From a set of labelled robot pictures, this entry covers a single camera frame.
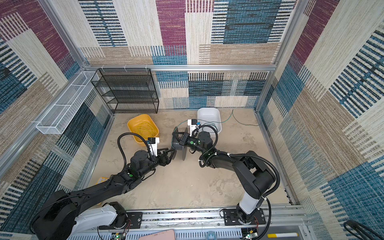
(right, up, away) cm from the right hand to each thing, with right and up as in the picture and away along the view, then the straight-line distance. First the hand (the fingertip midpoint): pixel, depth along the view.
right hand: (171, 135), depth 79 cm
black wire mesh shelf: (-37, +31, +31) cm, 57 cm away
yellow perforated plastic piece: (-40, -25, +6) cm, 47 cm away
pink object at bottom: (0, -44, -11) cm, 45 cm away
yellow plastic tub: (-24, +11, +31) cm, 41 cm away
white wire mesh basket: (-53, +8, -9) cm, 54 cm away
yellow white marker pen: (+53, -45, -9) cm, 70 cm away
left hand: (0, -6, 0) cm, 6 cm away
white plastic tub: (+24, +12, +36) cm, 45 cm away
